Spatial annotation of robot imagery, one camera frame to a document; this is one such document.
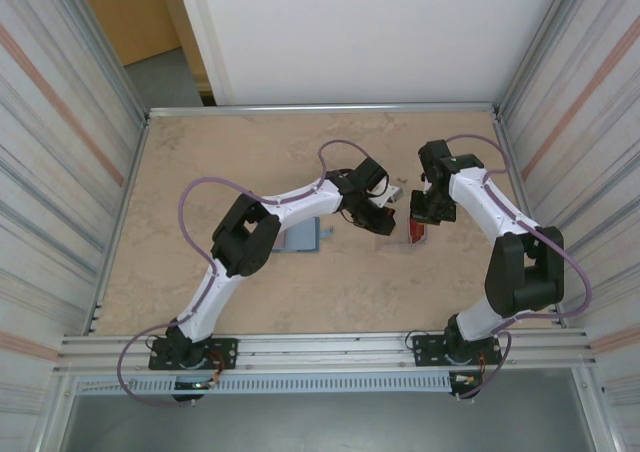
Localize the red orange wire bundle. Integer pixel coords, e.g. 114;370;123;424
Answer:
452;354;489;389
202;350;226;389

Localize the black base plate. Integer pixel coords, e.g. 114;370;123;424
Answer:
411;332;503;369
148;337;239;372

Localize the clear plastic card box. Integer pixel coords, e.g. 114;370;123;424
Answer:
375;216;432;254

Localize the blue card holder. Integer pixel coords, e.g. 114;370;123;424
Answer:
272;218;335;254

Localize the brown wooden door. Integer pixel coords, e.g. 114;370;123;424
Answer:
72;0;209;68

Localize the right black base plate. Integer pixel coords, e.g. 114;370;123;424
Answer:
411;332;503;369

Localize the grey slotted cable duct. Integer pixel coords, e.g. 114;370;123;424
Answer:
74;374;454;397

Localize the aluminium table edge rail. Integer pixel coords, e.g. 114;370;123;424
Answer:
146;102;503;119

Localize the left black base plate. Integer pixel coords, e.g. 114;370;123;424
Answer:
148;337;239;372

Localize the aluminium table side rail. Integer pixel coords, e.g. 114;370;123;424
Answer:
492;109;569;328
91;113;153;336

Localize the long aluminium mounting rail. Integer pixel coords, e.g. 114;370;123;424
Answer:
58;327;599;376

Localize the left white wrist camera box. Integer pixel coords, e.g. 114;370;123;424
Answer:
372;179;404;208

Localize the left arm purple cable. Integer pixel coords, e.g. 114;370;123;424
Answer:
117;139;372;409

